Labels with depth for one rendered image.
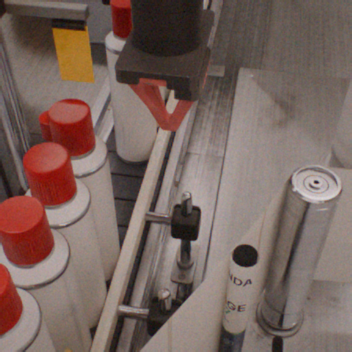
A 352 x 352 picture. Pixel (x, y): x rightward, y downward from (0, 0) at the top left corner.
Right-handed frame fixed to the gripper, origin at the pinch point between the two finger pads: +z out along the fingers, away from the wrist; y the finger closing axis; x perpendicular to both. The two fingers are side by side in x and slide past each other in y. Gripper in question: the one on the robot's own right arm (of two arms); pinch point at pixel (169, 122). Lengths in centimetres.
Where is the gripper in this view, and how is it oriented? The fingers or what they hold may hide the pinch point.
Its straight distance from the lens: 50.3
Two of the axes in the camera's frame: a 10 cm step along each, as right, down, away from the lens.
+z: 0.0, 6.9, 7.3
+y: 1.9, -7.2, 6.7
